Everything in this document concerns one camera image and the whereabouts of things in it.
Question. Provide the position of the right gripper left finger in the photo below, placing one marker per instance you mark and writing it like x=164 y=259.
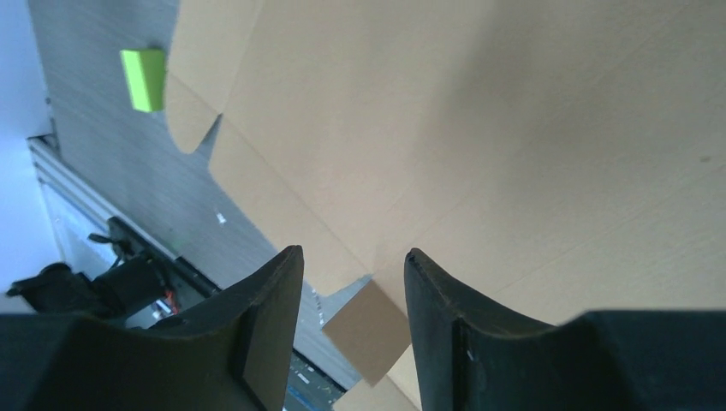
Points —
x=77 y=362

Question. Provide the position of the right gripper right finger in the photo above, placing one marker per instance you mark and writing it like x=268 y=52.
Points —
x=473 y=353

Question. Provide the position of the brown cardboard box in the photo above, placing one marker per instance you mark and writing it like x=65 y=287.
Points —
x=557 y=156

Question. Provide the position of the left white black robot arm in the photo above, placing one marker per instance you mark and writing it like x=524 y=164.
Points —
x=91 y=289

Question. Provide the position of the small green block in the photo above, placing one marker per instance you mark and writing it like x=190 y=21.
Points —
x=144 y=71

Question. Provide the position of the aluminium frame rail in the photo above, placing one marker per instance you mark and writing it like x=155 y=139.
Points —
x=77 y=210

